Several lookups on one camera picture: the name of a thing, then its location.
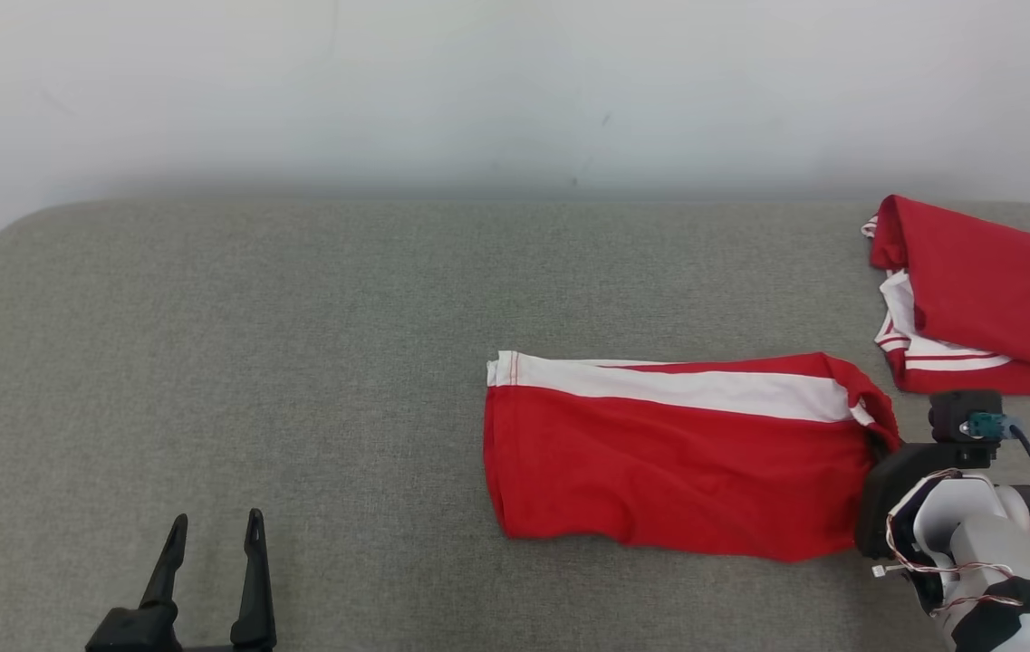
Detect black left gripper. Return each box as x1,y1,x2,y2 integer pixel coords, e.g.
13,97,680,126
85,508,278,652

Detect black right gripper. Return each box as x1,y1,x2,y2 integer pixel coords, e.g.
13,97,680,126
854,442,1000,558

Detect thin red white wires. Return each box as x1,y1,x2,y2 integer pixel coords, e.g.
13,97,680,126
872,468,1023,617

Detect red basketball shorts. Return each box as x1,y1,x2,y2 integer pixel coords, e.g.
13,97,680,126
483,350,903,564

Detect red white basketball jersey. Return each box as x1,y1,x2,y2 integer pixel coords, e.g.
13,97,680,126
861,194,1030,399

